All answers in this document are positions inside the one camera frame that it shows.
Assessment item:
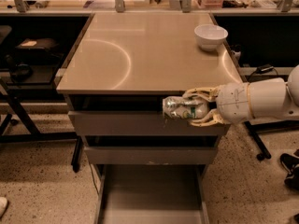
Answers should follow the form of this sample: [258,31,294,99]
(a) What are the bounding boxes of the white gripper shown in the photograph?
[182,83,251,127]

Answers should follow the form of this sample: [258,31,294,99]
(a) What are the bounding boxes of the crushed 7up can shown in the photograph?
[163,96,208,119]

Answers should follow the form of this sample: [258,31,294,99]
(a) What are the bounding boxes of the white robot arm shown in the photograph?
[183,65,299,127]

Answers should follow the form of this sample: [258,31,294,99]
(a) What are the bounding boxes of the grey drawer cabinet with counter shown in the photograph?
[55,12,249,173]

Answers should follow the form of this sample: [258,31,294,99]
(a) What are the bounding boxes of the grey open bottom drawer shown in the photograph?
[94,165,209,224]

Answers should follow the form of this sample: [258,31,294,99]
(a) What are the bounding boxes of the grey middle drawer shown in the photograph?
[84,147,218,165]

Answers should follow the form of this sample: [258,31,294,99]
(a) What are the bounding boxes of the grey top drawer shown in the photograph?
[68,111,230,136]

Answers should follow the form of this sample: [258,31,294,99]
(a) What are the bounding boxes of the black power adapter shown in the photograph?
[255,64,274,74]

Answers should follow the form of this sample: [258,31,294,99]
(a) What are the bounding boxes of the white ceramic bowl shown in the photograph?
[194,24,228,51]

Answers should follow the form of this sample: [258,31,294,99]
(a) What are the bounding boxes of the black shoe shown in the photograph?
[279,153,299,190]

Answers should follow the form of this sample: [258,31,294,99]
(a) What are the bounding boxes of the black box on shelf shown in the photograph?
[14,38,61,65]

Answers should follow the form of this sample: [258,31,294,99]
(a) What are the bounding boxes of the black headphones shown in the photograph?
[5,55,33,82]

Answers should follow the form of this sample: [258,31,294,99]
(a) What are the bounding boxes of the white shoe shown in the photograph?
[0,197,7,217]

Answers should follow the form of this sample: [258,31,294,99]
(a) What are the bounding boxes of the black table leg frame right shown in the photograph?
[244,120,299,161]

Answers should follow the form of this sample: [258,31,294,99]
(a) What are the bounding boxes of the black table leg frame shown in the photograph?
[244,120,299,161]
[0,83,82,173]

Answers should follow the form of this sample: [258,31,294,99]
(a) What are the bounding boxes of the black table leg frame left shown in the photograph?
[0,83,82,173]

